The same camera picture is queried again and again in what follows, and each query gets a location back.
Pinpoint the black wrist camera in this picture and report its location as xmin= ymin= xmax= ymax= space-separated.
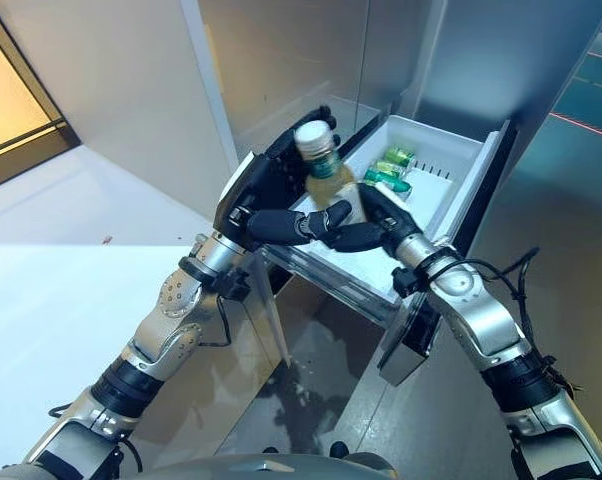
xmin=208 ymin=266 xmax=256 ymax=302
xmin=391 ymin=266 xmax=423 ymax=297

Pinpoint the tall white cabinet panel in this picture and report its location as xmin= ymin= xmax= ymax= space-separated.
xmin=0 ymin=0 xmax=293 ymax=369

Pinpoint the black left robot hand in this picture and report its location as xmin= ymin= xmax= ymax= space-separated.
xmin=213 ymin=103 xmax=355 ymax=252

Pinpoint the dark framed window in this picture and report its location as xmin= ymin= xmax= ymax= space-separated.
xmin=0 ymin=0 xmax=85 ymax=194

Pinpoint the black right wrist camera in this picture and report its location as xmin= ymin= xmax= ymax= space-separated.
xmin=391 ymin=266 xmax=423 ymax=297

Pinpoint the grey robot torso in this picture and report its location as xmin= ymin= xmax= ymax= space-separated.
xmin=144 ymin=451 xmax=398 ymax=480

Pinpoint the green drink can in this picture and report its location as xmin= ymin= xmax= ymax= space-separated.
xmin=374 ymin=159 xmax=407 ymax=177
xmin=364 ymin=169 xmax=403 ymax=185
xmin=385 ymin=146 xmax=415 ymax=169

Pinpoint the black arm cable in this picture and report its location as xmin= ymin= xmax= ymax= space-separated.
xmin=429 ymin=246 xmax=583 ymax=402
xmin=199 ymin=293 xmax=233 ymax=349

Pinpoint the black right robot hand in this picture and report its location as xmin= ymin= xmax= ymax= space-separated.
xmin=318 ymin=182 xmax=425 ymax=258

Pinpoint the white counter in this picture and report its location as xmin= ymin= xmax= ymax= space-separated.
xmin=0 ymin=143 xmax=293 ymax=480

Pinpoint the white fridge drawer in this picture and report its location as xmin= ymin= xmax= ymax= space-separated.
xmin=259 ymin=113 xmax=513 ymax=387

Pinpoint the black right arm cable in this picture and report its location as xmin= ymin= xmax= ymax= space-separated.
xmin=429 ymin=246 xmax=583 ymax=402

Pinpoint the tea bottle with white cap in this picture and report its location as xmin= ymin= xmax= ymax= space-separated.
xmin=293 ymin=119 xmax=368 ymax=225

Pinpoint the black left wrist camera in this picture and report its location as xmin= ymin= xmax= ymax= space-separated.
xmin=208 ymin=266 xmax=256 ymax=302

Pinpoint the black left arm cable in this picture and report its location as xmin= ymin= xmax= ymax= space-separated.
xmin=199 ymin=293 xmax=233 ymax=349

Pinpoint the silver fridge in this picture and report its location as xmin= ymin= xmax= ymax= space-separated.
xmin=195 ymin=0 xmax=602 ymax=480

